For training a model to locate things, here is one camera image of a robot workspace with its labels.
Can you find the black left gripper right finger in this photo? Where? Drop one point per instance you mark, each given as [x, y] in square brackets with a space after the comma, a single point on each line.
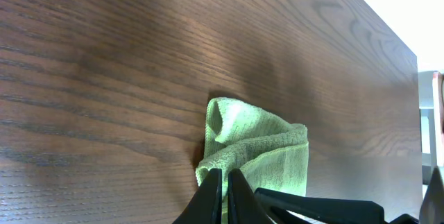
[242, 205]

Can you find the green microfiber cloth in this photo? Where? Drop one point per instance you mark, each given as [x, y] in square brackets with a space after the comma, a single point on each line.
[270, 152]

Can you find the white background furniture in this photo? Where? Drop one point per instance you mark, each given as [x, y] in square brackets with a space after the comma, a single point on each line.
[430, 88]

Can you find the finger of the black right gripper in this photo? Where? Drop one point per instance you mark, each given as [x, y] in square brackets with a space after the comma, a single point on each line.
[432, 209]
[288, 208]

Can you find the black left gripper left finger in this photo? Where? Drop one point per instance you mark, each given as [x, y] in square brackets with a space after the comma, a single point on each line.
[205, 206]

